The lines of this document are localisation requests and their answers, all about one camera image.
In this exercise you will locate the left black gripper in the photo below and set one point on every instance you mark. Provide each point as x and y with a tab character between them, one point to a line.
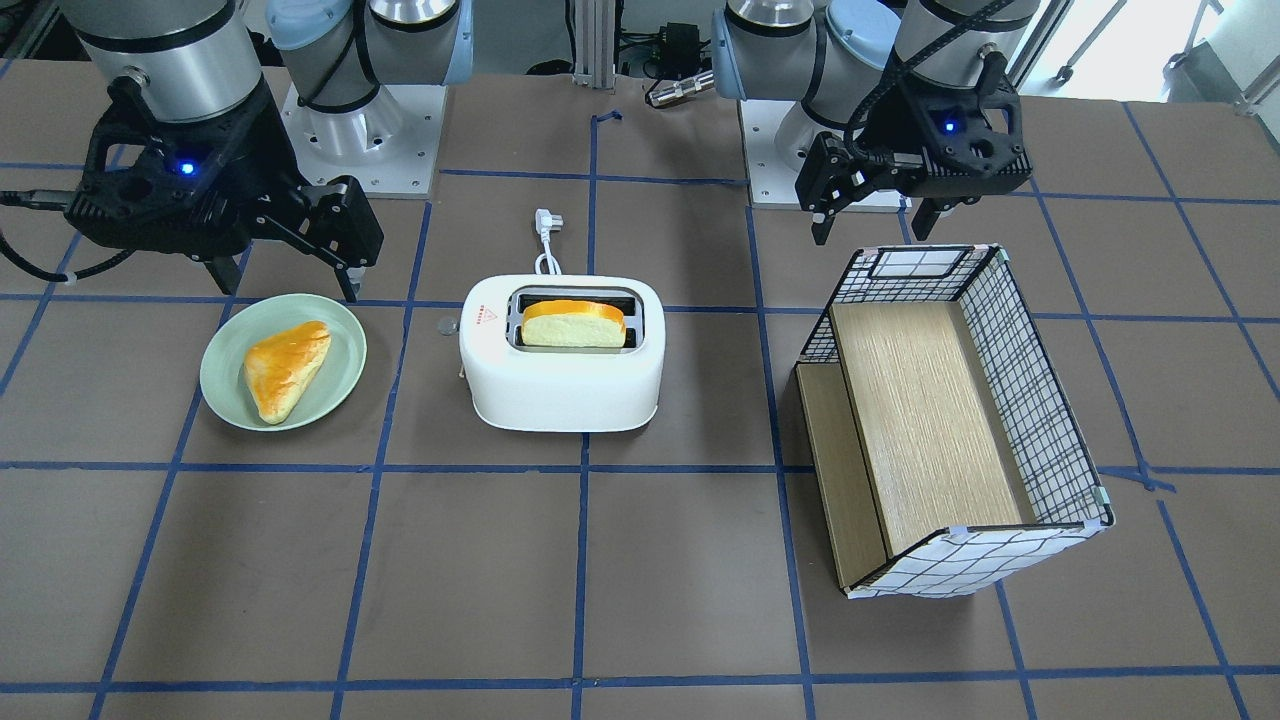
893	128

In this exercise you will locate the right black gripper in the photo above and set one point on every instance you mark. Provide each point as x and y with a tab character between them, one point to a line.
262	142

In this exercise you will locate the white toaster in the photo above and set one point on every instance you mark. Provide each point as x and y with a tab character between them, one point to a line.
517	385

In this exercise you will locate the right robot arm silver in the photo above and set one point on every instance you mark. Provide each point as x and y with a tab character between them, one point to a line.
195	59

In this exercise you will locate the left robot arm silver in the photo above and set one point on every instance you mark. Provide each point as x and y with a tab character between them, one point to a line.
832	58

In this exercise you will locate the bread slice in toaster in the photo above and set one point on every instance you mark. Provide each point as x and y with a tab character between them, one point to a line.
573	323

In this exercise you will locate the triangular bread on plate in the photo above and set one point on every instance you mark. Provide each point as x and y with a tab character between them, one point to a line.
279	369

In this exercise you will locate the green plate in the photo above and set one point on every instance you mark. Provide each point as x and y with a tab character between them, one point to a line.
221	369

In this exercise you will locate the silver metal cylinder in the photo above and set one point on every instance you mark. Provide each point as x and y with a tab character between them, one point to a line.
679	91

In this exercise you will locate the checkered fabric storage box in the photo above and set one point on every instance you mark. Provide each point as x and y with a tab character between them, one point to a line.
946	451

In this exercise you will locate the black power adapter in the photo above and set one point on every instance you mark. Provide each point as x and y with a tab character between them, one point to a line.
679	46

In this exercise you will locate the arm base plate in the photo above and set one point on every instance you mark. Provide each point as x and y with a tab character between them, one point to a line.
775	137
390	146

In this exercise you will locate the aluminium frame post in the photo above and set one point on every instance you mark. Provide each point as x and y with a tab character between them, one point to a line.
594	31

